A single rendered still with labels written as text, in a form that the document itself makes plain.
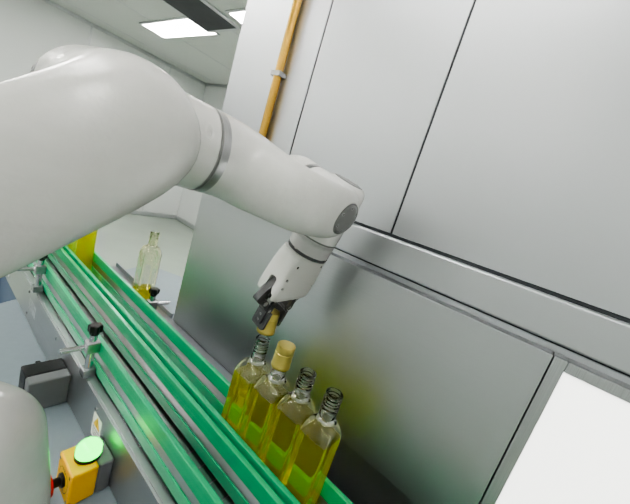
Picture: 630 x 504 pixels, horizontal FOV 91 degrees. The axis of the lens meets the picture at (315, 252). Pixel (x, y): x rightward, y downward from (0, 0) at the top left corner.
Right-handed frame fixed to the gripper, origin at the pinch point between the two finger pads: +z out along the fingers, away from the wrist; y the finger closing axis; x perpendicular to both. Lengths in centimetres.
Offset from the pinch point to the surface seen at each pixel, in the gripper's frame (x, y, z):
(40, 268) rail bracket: -71, 14, 43
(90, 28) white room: -588, -129, 6
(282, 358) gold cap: 7.8, 1.7, 2.7
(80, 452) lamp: -8.1, 20.5, 37.5
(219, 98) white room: -529, -318, 6
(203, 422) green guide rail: 3.1, 6.2, 23.5
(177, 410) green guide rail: -4.3, 5.8, 29.7
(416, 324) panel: 19.8, -11.7, -13.5
